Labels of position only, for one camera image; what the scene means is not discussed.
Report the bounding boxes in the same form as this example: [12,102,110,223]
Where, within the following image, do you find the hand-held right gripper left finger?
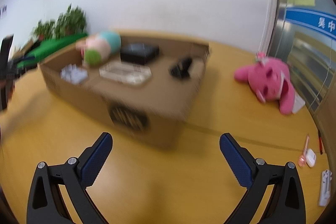
[26,132,113,224]

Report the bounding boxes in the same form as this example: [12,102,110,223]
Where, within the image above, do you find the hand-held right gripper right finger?
[219,133,306,224]

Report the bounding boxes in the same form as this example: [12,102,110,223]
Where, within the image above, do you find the brown cardboard box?
[38,36,213,149]

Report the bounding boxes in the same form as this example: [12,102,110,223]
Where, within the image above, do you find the black sunglasses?
[170,57,193,79]

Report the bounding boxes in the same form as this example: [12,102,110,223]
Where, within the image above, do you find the wooden desktop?
[0,27,332,224]

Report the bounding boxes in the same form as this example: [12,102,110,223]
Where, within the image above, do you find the green board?
[16,33,88,67]

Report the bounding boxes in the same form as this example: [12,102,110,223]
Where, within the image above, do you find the green potted plant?
[55,4,87,38]
[33,20,57,41]

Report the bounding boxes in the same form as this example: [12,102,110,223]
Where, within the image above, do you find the pink pen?
[298,135,310,167]

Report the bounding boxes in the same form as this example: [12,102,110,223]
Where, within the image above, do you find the small white packet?
[60,64,88,84]

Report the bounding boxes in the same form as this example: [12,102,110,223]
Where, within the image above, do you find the white earbuds case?
[306,150,317,167]

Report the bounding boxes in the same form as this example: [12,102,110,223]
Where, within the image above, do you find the white paper sheet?
[291,95,305,113]

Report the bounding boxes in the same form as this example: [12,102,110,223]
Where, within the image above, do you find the pink rabbit plush toy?
[234,52,296,115]

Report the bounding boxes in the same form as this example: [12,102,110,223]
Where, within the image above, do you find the white plastic gadget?
[318,170,332,207]

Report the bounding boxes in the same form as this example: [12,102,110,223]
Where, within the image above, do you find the pink and teal pig plush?
[76,30,122,67]

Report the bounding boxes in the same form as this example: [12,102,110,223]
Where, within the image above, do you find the clear plastic packet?
[99,61,152,86]

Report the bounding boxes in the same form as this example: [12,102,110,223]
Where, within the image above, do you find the black product box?
[120,43,160,65]

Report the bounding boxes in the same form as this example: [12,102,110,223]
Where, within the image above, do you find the blue door sign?
[285,7,336,38]

